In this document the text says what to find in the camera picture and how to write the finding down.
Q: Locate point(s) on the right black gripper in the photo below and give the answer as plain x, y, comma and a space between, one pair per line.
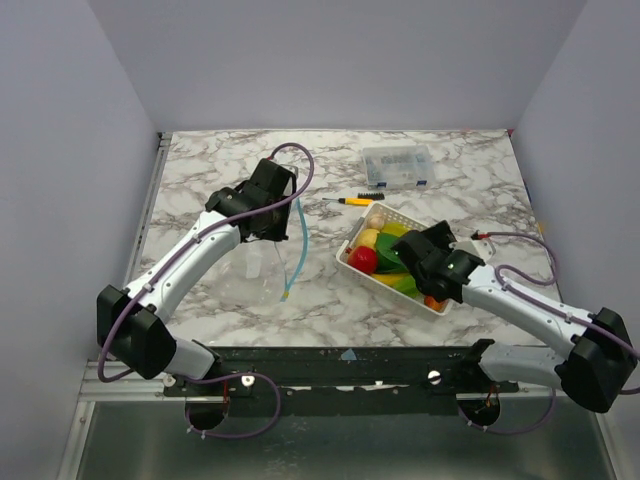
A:
413, 248

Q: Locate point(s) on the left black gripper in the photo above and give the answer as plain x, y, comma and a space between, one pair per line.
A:
280, 233

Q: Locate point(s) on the green toy leafy vegetable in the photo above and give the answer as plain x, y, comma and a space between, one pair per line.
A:
389, 262

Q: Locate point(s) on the clear zip top bag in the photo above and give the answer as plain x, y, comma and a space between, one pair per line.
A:
258, 273

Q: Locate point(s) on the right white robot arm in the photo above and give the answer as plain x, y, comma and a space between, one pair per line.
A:
589, 356

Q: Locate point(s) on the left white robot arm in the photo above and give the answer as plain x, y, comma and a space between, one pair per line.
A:
131, 322

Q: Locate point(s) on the orange red toy fruit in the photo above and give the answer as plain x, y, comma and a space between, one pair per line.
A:
434, 305

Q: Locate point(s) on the yellow toy banana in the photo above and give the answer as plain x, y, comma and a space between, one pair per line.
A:
389, 279

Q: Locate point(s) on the white perforated plastic basket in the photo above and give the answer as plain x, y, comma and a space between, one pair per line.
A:
387, 220

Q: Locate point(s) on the red yellow toy apple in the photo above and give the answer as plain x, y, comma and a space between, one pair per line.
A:
363, 259

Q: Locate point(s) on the yellow toy lemon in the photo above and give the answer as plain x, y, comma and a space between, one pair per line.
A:
367, 238

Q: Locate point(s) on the black bit holder strip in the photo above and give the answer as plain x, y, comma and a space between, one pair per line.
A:
371, 195

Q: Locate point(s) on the clear plastic screw box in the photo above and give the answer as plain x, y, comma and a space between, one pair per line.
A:
398, 167

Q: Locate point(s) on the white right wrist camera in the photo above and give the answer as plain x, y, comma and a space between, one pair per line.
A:
482, 248

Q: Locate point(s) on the yellow handled screwdriver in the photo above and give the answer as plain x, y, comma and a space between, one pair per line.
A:
360, 202

